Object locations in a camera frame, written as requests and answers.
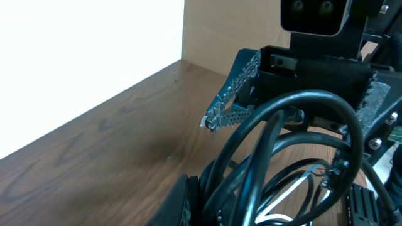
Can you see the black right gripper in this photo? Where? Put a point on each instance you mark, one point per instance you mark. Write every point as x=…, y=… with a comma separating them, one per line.
x=372, y=90

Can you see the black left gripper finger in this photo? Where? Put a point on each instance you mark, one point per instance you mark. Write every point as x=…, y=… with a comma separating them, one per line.
x=170, y=211

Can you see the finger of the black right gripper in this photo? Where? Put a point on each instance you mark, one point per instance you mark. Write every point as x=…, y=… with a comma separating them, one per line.
x=217, y=118

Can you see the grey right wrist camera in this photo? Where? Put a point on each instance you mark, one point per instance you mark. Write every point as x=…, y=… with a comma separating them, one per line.
x=314, y=17

